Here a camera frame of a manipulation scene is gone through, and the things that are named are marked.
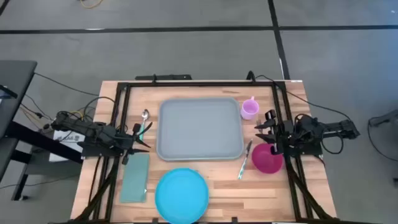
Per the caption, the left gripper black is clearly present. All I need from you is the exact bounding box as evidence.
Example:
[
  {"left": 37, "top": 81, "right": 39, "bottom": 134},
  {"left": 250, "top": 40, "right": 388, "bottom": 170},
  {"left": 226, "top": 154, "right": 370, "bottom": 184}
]
[{"left": 115, "top": 121, "right": 154, "bottom": 156}]

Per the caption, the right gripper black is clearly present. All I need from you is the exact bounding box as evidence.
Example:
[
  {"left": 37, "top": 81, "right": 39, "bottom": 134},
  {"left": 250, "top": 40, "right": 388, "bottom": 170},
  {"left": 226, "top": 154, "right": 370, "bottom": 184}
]
[{"left": 254, "top": 109, "right": 295, "bottom": 147}]

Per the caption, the silver spoon with mint handle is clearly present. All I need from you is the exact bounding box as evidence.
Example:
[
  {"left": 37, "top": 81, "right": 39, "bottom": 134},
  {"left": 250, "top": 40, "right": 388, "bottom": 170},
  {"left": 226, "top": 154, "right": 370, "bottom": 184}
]
[{"left": 139, "top": 108, "right": 150, "bottom": 142}]

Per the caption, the pink plastic mug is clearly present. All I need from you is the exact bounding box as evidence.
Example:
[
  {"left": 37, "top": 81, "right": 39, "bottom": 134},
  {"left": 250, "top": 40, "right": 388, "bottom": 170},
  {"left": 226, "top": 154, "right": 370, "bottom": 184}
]
[{"left": 240, "top": 96, "right": 260, "bottom": 121}]

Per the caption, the magenta plastic bowl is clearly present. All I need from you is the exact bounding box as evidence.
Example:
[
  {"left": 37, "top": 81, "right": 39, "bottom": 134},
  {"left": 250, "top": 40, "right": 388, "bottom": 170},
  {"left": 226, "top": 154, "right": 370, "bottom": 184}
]
[{"left": 251, "top": 142, "right": 284, "bottom": 174}]

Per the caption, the teal cloth napkin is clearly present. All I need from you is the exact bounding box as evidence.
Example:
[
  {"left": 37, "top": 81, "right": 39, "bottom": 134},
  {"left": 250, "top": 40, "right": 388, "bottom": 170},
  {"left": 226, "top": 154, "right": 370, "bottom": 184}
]
[{"left": 119, "top": 154, "right": 150, "bottom": 204}]

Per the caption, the blue round plastic plate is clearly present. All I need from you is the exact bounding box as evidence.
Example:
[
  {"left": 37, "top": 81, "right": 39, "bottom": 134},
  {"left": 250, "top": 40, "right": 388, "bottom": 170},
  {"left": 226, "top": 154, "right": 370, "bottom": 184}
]
[{"left": 154, "top": 167, "right": 210, "bottom": 224}]

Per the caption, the grey rectangular plastic tray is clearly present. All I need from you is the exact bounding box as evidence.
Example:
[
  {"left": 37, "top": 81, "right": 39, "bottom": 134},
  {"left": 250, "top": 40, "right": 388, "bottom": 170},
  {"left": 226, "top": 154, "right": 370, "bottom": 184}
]
[{"left": 156, "top": 96, "right": 245, "bottom": 162}]

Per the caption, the black flat bar device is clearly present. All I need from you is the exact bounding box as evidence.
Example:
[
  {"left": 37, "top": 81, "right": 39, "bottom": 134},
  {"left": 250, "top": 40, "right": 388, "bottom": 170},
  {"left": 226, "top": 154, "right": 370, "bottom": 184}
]
[{"left": 135, "top": 73, "right": 193, "bottom": 81}]

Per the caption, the white paper label sheet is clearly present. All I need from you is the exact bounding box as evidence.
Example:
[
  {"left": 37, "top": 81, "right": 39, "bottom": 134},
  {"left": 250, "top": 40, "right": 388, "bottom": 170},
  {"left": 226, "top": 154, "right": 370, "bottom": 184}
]
[{"left": 49, "top": 129, "right": 86, "bottom": 162}]

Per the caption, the black floor stand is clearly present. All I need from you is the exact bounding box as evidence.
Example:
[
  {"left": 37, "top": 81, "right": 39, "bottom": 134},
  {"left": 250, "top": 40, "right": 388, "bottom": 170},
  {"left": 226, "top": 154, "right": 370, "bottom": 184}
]
[{"left": 368, "top": 108, "right": 398, "bottom": 128}]

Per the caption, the black desk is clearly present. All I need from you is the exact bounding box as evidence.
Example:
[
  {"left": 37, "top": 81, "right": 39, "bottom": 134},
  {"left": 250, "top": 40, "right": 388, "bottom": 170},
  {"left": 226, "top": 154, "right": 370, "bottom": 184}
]
[{"left": 0, "top": 60, "right": 83, "bottom": 202}]

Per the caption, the dark device on desk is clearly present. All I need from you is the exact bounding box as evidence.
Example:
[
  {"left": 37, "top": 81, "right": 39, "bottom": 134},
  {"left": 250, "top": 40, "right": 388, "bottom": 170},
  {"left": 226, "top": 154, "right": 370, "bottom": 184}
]
[{"left": 0, "top": 84, "right": 19, "bottom": 100}]

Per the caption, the long black power cable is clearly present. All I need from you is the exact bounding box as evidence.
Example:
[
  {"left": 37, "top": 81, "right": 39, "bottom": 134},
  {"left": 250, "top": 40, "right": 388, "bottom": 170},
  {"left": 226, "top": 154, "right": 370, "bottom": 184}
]
[{"left": 254, "top": 74, "right": 352, "bottom": 121}]

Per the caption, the black aluminium table frame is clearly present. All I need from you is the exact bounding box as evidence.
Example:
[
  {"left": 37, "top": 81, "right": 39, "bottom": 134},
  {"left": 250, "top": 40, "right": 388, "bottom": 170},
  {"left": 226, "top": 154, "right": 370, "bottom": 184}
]
[{"left": 71, "top": 80, "right": 338, "bottom": 224}]

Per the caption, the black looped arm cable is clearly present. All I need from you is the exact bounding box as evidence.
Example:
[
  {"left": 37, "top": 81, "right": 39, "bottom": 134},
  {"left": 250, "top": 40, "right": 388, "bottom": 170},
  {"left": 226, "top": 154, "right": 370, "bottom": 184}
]
[{"left": 321, "top": 132, "right": 345, "bottom": 156}]

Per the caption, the thin black floor cable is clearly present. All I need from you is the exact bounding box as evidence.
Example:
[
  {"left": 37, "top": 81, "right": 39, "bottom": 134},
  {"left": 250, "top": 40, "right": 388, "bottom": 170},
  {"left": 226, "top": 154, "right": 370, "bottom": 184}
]
[{"left": 33, "top": 72, "right": 100, "bottom": 96}]

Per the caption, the yellow floor cable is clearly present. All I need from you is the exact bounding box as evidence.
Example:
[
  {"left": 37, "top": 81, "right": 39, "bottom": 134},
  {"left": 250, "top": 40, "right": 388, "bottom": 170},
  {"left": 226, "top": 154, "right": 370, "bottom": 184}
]
[{"left": 79, "top": 0, "right": 103, "bottom": 9}]

